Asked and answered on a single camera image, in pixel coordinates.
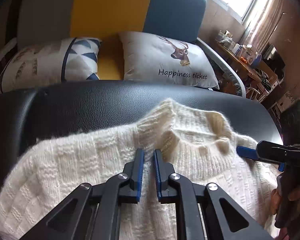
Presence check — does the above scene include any person's right hand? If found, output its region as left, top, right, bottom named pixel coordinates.
left=269, top=174, right=300, bottom=240

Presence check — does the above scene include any deer print cushion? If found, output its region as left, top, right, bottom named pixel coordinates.
left=119, top=31, right=219, bottom=89

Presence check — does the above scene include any geometric pattern cushion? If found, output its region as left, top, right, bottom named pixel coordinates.
left=0, top=37, right=102, bottom=94

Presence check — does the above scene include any multicolour sofa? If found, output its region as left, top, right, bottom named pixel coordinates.
left=0, top=0, right=246, bottom=97

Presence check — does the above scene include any cream knitted sweater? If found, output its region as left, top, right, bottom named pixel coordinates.
left=0, top=99, right=279, bottom=239

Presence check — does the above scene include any cluttered wooden side table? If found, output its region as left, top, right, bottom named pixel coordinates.
left=215, top=31, right=285, bottom=102

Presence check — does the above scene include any beige window curtain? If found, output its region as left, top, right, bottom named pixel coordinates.
left=244, top=0, right=284, bottom=53

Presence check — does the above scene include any black leather ottoman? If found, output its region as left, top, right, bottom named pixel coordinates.
left=0, top=81, right=282, bottom=188

